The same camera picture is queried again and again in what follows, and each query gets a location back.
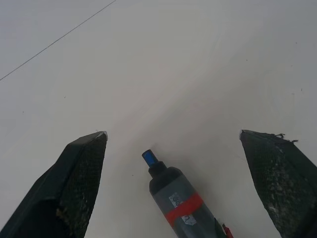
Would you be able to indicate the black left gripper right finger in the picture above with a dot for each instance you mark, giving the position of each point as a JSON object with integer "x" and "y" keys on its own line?
{"x": 287, "y": 183}

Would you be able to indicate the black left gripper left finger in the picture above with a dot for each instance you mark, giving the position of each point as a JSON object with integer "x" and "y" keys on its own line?
{"x": 62, "y": 196}

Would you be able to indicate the grey marker with blue tip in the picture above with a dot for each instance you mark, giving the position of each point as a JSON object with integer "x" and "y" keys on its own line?
{"x": 175, "y": 198}

